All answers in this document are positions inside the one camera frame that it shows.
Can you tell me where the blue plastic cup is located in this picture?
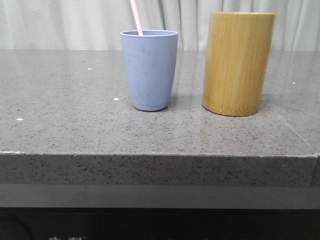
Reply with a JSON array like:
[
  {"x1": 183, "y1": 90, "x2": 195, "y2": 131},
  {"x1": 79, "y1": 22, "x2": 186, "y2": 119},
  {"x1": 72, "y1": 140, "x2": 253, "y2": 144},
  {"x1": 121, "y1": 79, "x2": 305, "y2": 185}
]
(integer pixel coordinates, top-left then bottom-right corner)
[{"x1": 120, "y1": 30, "x2": 179, "y2": 112}]

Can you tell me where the bamboo chopstick holder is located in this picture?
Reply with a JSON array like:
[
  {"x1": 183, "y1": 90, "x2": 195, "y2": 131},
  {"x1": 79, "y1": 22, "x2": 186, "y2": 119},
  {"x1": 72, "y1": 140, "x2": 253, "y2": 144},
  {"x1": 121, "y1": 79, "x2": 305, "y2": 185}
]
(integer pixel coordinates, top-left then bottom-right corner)
[{"x1": 202, "y1": 12, "x2": 276, "y2": 117}]

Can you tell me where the white curtain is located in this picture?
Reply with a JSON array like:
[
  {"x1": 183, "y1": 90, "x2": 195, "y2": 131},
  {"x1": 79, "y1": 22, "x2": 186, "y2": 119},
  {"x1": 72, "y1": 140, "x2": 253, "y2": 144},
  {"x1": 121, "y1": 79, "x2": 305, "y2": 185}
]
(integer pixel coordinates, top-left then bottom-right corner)
[{"x1": 0, "y1": 0, "x2": 320, "y2": 51}]

